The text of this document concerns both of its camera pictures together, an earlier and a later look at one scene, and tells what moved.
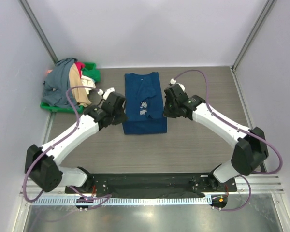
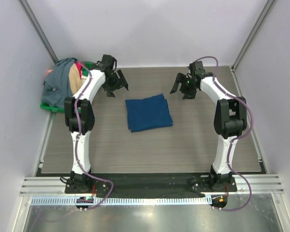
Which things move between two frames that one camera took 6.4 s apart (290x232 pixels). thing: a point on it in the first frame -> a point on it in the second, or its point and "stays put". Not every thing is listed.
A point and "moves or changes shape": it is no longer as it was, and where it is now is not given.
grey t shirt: (57, 83) stays put
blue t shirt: (144, 109) moves or changes shape
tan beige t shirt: (79, 95) stays put
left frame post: (38, 31) stays put
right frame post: (268, 5) stays put
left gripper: (122, 119) -> (110, 89)
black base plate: (152, 185) stays put
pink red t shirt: (79, 65) stays put
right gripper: (167, 113) -> (180, 78)
